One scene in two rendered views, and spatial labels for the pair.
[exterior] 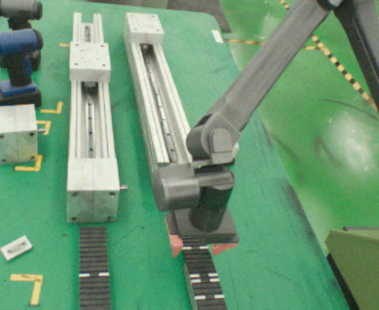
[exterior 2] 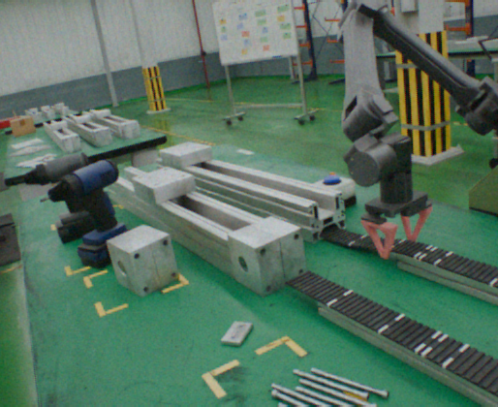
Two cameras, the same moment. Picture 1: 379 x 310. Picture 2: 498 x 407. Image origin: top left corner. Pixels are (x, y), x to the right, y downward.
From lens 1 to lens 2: 0.44 m
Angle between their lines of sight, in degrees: 23
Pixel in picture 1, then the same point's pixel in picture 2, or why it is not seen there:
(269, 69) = (367, 58)
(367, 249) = not seen: outside the picture
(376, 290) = not seen: outside the picture
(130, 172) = not seen: hidden behind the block
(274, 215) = not seen: hidden behind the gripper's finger
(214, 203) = (405, 161)
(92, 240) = (308, 282)
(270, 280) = (463, 239)
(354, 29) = (390, 33)
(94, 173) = (264, 230)
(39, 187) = (204, 291)
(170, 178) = (365, 148)
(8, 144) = (145, 265)
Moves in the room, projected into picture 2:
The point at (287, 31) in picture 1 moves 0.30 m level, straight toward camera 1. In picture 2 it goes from (357, 34) to (419, 28)
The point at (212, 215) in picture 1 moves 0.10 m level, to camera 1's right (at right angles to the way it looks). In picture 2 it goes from (407, 177) to (450, 164)
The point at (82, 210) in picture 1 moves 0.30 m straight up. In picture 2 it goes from (274, 271) to (246, 94)
